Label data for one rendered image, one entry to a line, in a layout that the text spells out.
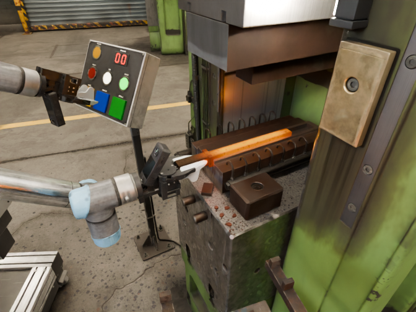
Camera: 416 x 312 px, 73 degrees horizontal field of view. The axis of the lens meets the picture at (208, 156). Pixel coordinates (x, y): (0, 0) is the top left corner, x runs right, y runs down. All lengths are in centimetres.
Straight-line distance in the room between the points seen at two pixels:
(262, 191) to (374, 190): 26
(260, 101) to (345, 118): 56
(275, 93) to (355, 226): 62
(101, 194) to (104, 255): 121
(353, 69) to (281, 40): 21
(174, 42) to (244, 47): 506
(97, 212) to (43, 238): 144
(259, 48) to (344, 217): 41
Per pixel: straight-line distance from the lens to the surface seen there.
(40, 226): 225
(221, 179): 79
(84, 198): 72
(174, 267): 177
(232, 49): 63
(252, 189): 74
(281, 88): 114
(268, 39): 68
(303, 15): 66
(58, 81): 97
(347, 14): 54
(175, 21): 568
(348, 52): 56
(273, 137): 91
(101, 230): 79
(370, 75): 54
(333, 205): 69
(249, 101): 106
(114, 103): 114
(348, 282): 80
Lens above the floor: 147
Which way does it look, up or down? 35 degrees down
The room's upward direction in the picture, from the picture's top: straight up
